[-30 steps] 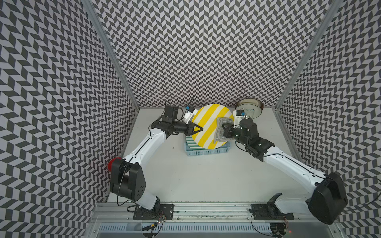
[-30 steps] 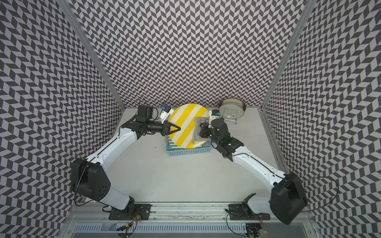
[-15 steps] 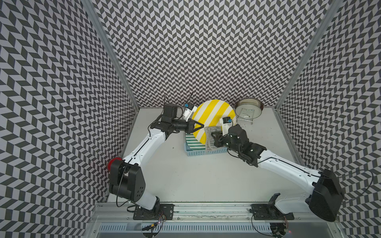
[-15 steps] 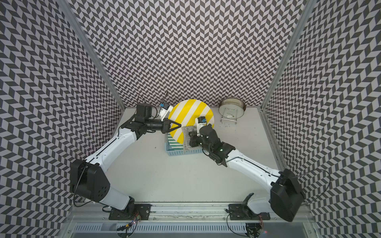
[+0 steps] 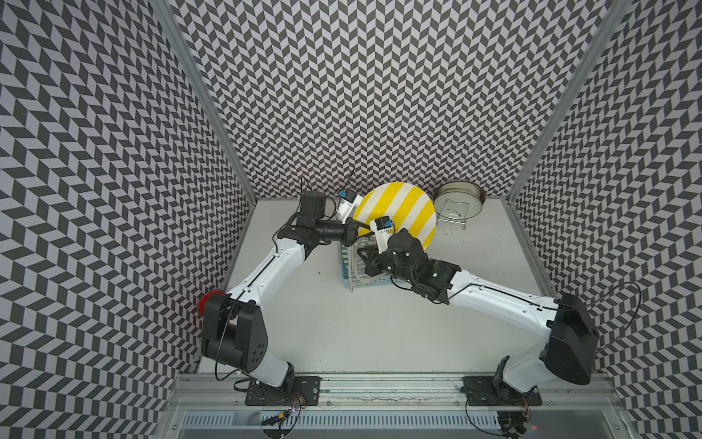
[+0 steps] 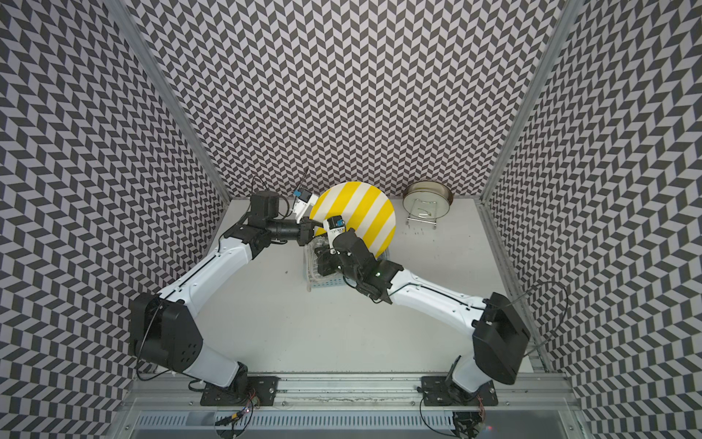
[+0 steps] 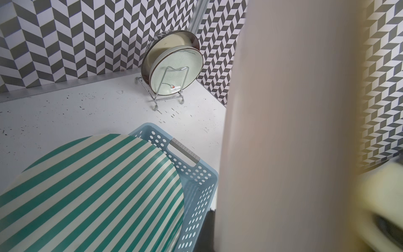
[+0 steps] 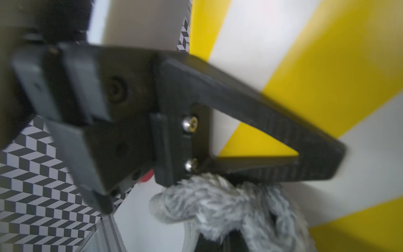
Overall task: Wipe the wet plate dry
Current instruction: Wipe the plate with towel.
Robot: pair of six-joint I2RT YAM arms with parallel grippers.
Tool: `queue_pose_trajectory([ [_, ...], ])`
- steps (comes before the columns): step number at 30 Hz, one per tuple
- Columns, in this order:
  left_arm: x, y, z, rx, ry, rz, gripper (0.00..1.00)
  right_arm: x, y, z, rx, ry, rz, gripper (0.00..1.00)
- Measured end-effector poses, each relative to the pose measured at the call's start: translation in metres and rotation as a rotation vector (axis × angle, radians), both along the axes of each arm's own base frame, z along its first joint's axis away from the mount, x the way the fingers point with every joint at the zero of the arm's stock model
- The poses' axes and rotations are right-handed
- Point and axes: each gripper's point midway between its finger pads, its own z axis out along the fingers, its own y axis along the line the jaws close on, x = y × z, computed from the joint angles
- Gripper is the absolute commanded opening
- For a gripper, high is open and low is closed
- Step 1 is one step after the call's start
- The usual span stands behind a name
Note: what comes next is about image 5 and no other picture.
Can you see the light blue plastic basket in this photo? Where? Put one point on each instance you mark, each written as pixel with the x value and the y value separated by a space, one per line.
pixel 352 266

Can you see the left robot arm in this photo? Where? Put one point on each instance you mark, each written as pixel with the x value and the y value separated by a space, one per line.
pixel 234 332

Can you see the red emergency button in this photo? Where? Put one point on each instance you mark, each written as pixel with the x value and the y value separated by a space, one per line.
pixel 211 302

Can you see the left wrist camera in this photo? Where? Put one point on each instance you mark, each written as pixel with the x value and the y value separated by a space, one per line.
pixel 348 202

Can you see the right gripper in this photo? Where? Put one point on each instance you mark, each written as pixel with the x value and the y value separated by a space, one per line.
pixel 377 262

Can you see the yellow striped plate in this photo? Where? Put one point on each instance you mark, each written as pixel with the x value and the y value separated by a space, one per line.
pixel 408 206

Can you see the aluminium front rail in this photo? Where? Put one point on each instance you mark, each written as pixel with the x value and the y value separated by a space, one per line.
pixel 391 391

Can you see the grey striped cloth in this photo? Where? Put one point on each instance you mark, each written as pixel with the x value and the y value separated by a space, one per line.
pixel 370 254

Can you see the wire plate stand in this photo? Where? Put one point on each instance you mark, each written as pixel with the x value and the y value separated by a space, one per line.
pixel 453 212

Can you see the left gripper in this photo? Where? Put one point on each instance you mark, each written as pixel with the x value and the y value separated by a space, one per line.
pixel 351 233

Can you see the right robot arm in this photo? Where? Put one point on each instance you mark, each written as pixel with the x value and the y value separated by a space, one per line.
pixel 565 333

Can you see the round metal dish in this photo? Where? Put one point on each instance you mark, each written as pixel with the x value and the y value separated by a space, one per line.
pixel 461 191

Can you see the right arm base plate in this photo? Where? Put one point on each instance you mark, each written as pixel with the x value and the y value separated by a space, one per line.
pixel 481 391

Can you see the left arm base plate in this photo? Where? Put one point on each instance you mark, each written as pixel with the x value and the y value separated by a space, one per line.
pixel 303 389

